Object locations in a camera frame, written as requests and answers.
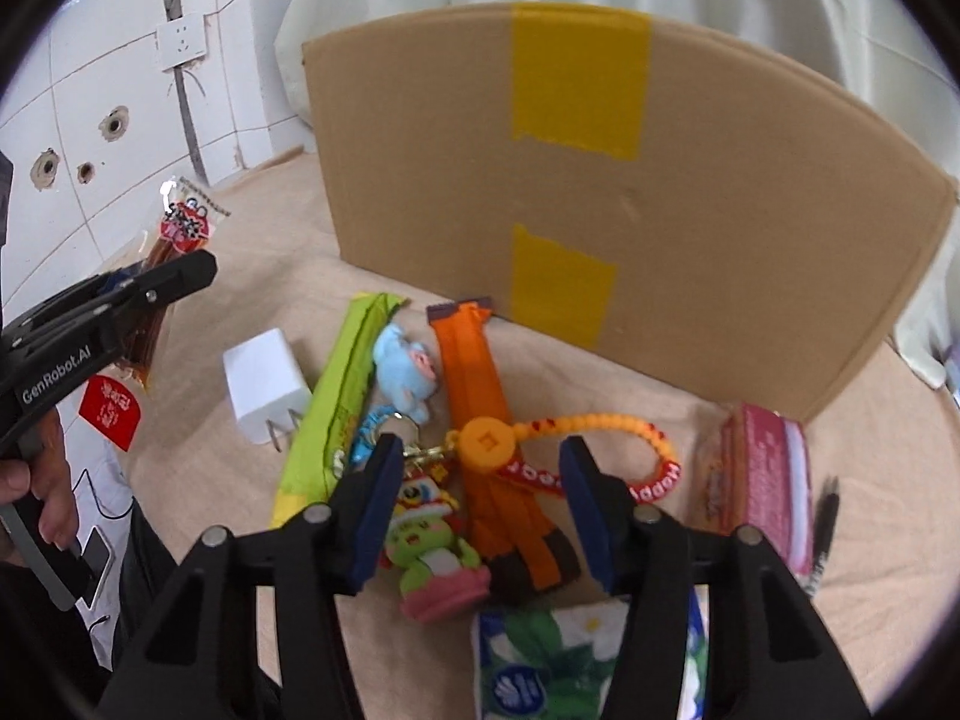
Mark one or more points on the black pen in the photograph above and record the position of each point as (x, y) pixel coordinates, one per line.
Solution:
(825, 520)

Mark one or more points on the red sausage snack packet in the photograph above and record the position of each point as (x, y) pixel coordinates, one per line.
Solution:
(114, 401)

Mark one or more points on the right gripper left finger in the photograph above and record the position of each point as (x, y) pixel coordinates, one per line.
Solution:
(247, 626)

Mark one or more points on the orange beaded toy keychain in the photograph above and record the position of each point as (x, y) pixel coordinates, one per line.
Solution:
(441, 573)

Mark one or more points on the pink wafer packet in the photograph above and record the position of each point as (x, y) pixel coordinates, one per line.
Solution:
(754, 469)

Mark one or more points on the white charger plug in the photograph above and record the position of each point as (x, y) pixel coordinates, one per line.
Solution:
(266, 388)

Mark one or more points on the white wall socket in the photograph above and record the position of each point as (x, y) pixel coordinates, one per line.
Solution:
(181, 41)

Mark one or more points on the floral tissue pack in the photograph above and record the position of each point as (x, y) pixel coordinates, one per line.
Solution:
(555, 663)

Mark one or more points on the orange snack bar packet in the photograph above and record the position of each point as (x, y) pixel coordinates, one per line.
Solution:
(527, 553)

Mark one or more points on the person left hand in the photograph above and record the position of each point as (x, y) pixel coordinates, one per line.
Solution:
(46, 476)

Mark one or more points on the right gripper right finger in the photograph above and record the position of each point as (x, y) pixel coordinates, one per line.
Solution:
(769, 653)

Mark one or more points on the blue plush keychain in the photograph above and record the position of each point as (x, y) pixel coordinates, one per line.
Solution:
(405, 379)

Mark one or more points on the green snack bar packet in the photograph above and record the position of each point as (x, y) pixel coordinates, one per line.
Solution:
(319, 453)

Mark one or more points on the brown cardboard box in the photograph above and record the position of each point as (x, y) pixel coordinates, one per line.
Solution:
(701, 210)

